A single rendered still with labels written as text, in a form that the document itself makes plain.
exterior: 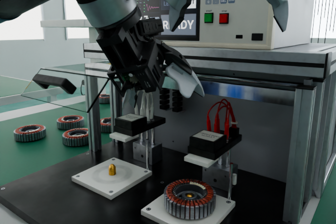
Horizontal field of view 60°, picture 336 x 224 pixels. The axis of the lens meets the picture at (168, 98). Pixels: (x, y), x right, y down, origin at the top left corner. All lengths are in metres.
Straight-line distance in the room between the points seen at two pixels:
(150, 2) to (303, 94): 0.44
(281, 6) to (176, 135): 0.66
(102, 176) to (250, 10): 0.54
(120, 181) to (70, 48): 5.47
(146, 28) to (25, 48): 5.24
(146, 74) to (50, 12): 5.54
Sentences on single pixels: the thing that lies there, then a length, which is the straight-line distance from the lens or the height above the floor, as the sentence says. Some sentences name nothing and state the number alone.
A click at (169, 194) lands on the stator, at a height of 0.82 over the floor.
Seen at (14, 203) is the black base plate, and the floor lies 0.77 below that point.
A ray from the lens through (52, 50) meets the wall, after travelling 5.94.
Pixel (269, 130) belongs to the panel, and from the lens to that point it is 0.80.
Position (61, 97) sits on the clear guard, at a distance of 0.64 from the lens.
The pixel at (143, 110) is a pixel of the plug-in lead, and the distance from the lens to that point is 0.87.
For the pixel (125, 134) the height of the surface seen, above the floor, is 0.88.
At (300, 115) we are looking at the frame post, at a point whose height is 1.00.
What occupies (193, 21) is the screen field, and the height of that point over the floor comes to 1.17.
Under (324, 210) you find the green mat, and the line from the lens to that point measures 0.80.
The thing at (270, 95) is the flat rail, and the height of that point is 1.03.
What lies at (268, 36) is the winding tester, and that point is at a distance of 0.64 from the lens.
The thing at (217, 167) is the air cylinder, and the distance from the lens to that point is 0.75.
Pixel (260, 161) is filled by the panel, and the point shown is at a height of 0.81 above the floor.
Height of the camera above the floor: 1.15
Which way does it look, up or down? 13 degrees down
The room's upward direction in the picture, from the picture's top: straight up
